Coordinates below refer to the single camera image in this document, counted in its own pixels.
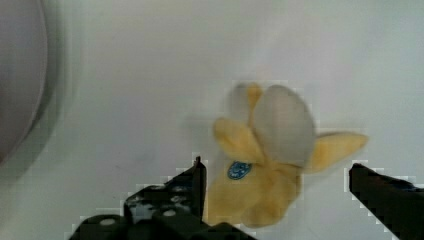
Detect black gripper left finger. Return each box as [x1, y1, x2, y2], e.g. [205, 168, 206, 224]
[69, 157, 257, 240]

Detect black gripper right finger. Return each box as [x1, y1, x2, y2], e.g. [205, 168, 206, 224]
[349, 163, 424, 240]

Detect yellow plush peeled banana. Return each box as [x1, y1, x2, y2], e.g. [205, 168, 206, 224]
[203, 83, 369, 228]

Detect pink oval plate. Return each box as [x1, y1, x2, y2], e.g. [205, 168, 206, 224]
[0, 0, 48, 161]

